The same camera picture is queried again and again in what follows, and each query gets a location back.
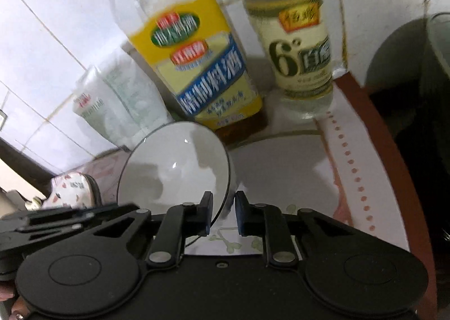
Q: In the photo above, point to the white vinegar bottle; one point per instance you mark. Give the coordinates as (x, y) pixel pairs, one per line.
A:
(298, 46)

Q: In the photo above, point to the person's left hand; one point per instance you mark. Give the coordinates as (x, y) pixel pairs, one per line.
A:
(7, 292)

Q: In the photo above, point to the white cutting board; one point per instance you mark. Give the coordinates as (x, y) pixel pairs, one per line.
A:
(17, 176)

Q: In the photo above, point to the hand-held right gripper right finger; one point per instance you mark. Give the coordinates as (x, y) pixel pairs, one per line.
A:
(240, 216)

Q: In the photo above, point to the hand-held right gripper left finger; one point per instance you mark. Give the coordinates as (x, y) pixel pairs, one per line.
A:
(208, 213)

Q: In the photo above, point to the yellow label cooking wine bottle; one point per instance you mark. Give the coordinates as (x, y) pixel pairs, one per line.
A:
(197, 70)

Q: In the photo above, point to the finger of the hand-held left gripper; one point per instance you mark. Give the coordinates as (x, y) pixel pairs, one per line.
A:
(81, 212)
(52, 227)

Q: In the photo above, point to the white plastic bag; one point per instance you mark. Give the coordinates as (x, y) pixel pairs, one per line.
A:
(119, 105)

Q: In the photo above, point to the black pot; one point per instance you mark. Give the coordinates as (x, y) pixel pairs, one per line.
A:
(415, 130)

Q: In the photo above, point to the white sun-print plate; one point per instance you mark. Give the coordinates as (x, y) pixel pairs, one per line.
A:
(175, 165)

